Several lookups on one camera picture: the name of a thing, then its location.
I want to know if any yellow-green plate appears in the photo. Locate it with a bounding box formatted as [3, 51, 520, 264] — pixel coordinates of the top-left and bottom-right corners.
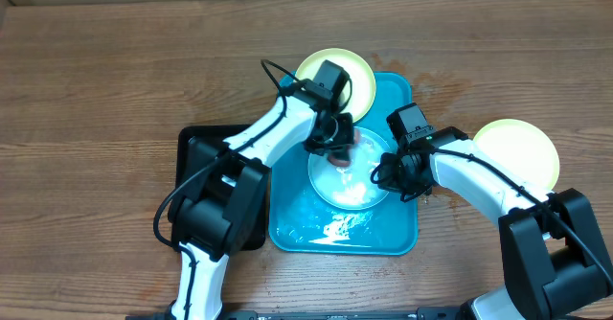
[473, 119, 560, 190]
[295, 48, 376, 123]

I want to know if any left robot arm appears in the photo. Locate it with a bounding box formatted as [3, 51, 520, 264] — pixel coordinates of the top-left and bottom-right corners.
[158, 88, 354, 319]

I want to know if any black plastic tray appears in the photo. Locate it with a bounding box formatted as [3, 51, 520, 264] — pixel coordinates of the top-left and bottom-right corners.
[169, 125, 269, 257]

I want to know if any light blue plate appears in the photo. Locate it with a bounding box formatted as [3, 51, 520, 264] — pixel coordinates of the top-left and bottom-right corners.
[307, 127, 390, 211]

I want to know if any green and red sponge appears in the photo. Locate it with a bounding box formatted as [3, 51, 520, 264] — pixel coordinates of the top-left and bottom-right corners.
[327, 128, 361, 168]

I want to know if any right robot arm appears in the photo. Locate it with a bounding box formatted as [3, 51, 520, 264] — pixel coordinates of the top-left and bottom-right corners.
[371, 127, 612, 319]

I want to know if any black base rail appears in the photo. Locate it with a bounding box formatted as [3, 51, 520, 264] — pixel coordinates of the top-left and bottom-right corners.
[125, 304, 480, 320]

